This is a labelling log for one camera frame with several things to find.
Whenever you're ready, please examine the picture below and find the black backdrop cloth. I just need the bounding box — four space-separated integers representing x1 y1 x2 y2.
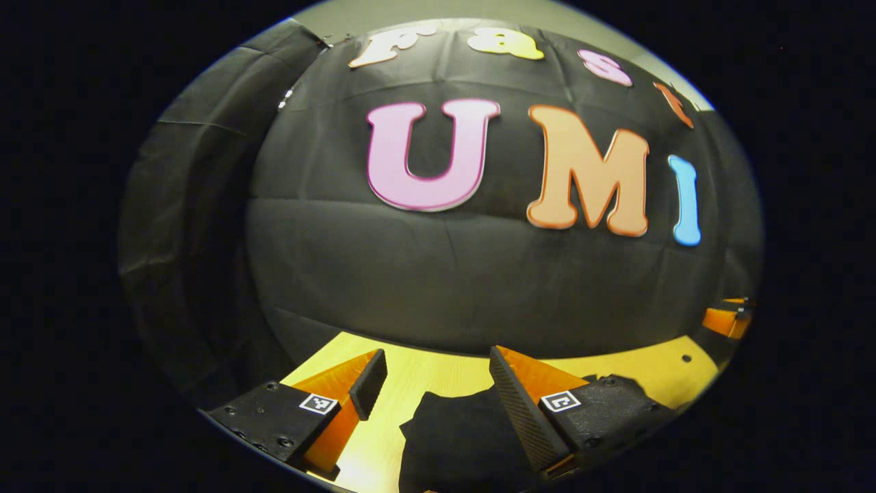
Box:
118 17 764 412

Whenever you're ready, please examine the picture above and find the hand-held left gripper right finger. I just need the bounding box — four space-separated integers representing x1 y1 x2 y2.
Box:
489 345 680 475

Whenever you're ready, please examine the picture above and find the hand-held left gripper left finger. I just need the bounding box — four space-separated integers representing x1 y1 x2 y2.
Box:
204 348 389 479

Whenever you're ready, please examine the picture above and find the black garment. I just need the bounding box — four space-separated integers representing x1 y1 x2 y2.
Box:
399 373 658 493

